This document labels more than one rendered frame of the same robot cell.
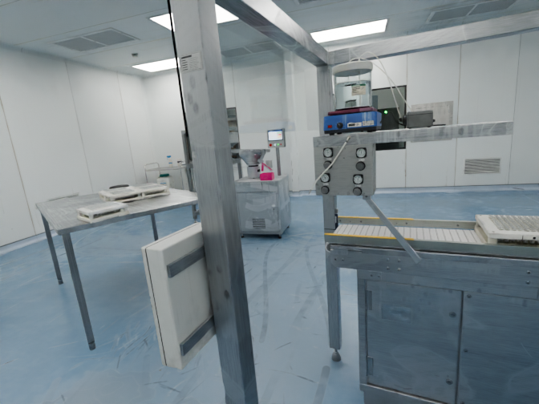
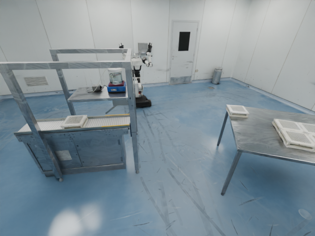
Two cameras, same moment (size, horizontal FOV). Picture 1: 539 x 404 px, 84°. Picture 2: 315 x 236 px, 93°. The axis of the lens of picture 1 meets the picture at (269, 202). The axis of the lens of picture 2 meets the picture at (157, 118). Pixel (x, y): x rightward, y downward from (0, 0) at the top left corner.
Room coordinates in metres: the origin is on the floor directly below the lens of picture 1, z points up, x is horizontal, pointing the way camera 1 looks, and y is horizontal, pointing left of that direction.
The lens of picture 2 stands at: (2.94, -0.91, 1.92)
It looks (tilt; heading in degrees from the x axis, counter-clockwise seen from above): 31 degrees down; 146
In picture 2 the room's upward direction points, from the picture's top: 1 degrees clockwise
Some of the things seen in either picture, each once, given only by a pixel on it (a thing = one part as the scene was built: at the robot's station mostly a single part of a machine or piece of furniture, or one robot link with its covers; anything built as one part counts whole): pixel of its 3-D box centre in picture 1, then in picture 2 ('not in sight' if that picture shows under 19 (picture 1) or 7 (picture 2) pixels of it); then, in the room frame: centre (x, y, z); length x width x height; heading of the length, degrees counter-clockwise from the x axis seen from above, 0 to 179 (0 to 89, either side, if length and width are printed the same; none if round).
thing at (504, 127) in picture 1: (402, 134); (101, 93); (1.21, -0.55, 1.25); 0.62 x 0.38 x 0.04; 64
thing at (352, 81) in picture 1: (352, 86); (115, 74); (1.25, -0.37, 1.45); 0.15 x 0.15 x 0.19
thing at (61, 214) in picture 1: (119, 201); (296, 132); (2.65, 1.34, 0.83); 1.50 x 1.10 x 0.04; 41
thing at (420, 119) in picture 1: (416, 119); (97, 87); (1.13, -0.56, 1.30); 0.12 x 0.07 x 0.06; 64
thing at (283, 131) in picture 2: (151, 188); (297, 137); (2.72, 1.07, 0.91); 0.25 x 0.24 x 0.02; 128
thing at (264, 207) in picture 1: (263, 205); not in sight; (3.98, 0.09, 0.38); 0.63 x 0.57 x 0.76; 72
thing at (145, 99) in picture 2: not in sight; (138, 97); (-0.65, 0.83, 0.19); 0.64 x 0.52 x 0.33; 162
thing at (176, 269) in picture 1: (190, 290); (136, 89); (0.60, 0.19, 0.97); 0.17 x 0.06 x 0.26; 154
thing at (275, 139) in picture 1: (277, 152); not in sight; (4.05, -0.16, 1.07); 0.23 x 0.10 x 0.62; 72
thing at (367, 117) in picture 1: (353, 122); (116, 86); (1.24, -0.36, 1.31); 0.21 x 0.20 x 0.09; 154
